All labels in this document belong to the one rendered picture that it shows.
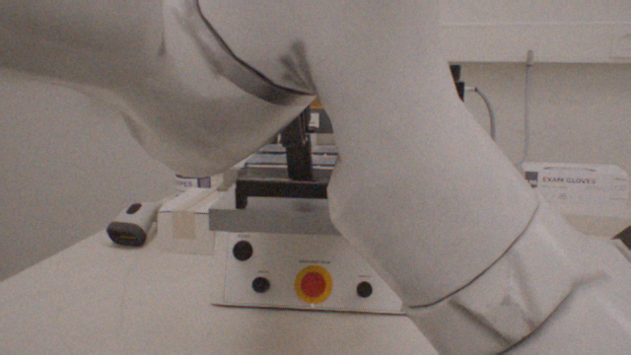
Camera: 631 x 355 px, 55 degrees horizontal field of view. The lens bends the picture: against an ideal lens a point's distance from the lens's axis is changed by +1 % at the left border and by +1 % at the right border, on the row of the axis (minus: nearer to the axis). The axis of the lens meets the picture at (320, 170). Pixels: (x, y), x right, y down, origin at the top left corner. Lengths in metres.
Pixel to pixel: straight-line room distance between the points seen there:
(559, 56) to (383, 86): 1.35
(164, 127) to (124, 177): 1.72
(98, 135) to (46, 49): 1.82
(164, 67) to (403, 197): 0.15
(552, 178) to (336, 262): 0.69
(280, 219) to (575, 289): 0.46
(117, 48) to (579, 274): 0.27
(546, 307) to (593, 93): 1.40
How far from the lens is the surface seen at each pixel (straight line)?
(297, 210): 0.75
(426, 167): 0.34
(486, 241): 0.35
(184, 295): 1.08
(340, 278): 0.99
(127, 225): 1.30
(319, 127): 1.08
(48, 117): 2.19
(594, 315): 0.36
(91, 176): 2.14
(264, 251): 1.00
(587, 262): 0.38
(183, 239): 1.25
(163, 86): 0.32
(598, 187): 1.54
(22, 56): 0.29
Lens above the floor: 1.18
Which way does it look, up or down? 13 degrees down
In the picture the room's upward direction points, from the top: straight up
